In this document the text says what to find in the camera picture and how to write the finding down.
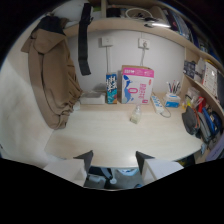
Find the blue and white tissue box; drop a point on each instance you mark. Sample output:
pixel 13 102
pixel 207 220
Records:
pixel 172 100

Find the pen holder with pens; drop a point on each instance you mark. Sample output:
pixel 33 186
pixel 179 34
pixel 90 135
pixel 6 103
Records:
pixel 174 88

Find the pink and white carton box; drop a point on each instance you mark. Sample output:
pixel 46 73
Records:
pixel 137 84

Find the white desk lamp bar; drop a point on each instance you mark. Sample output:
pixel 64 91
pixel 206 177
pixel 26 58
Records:
pixel 160 24

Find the white power strip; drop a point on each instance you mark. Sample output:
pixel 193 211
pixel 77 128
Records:
pixel 157 104

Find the wooden wall shelf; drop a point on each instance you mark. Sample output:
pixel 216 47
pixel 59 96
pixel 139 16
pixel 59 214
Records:
pixel 133 28

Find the white wall socket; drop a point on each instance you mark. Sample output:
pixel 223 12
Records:
pixel 144 43

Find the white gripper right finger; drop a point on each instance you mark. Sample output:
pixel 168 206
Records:
pixel 156 169

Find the small clear plastic bottle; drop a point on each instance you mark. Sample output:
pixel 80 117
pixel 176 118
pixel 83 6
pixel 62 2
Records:
pixel 135 114

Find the black pouch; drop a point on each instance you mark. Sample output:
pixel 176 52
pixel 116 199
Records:
pixel 189 120

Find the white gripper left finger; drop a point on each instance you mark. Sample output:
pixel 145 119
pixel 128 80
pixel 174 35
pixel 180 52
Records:
pixel 68 169

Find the dark photo card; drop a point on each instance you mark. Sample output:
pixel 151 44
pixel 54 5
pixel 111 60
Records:
pixel 189 69

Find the brown hanging coat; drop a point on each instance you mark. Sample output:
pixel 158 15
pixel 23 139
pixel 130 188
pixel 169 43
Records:
pixel 50 76

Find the blue patterned drink carton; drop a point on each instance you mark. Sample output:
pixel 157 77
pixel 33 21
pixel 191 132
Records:
pixel 111 88

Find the white printed box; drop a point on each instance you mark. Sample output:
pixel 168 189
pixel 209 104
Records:
pixel 209 77

